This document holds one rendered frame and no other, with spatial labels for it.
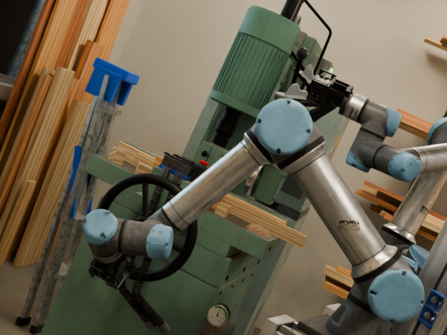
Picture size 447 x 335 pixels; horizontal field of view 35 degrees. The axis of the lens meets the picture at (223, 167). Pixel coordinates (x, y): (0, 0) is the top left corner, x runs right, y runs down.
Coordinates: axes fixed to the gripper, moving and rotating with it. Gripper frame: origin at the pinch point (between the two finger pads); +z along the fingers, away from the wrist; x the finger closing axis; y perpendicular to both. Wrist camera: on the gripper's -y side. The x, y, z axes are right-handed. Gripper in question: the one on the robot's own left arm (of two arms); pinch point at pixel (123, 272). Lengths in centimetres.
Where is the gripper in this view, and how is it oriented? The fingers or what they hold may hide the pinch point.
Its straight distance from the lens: 189.6
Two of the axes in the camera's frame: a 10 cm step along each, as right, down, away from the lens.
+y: -4.8, 7.7, -4.2
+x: 8.8, 4.2, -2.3
